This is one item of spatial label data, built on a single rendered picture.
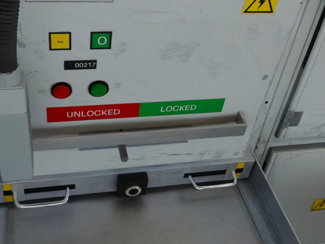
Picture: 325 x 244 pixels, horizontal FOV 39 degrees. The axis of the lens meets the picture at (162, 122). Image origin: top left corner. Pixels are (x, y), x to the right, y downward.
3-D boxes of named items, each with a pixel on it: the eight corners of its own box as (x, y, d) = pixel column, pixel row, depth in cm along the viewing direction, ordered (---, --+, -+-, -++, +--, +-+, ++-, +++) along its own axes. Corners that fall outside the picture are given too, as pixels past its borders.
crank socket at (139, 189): (146, 197, 94) (149, 182, 90) (118, 200, 92) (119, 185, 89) (144, 186, 96) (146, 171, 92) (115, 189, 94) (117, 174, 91)
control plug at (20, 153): (34, 180, 71) (26, 96, 59) (1, 183, 70) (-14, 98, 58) (33, 143, 76) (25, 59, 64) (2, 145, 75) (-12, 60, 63)
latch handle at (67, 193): (71, 204, 88) (71, 202, 87) (12, 210, 85) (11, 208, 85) (69, 183, 91) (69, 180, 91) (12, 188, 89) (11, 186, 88)
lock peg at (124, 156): (130, 163, 82) (132, 149, 80) (118, 164, 82) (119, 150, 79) (124, 138, 87) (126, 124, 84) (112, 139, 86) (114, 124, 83)
